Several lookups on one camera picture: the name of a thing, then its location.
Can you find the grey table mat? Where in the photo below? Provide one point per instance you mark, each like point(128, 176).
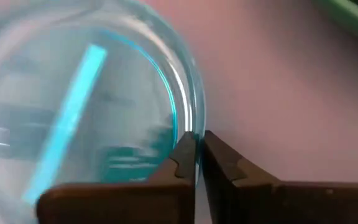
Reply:
point(275, 93)

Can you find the clear blue plastic plate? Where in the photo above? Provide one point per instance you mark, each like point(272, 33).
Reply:
point(120, 77)

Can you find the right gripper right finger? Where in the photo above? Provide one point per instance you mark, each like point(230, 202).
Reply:
point(259, 202)

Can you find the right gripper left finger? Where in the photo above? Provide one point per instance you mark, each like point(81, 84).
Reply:
point(120, 205)

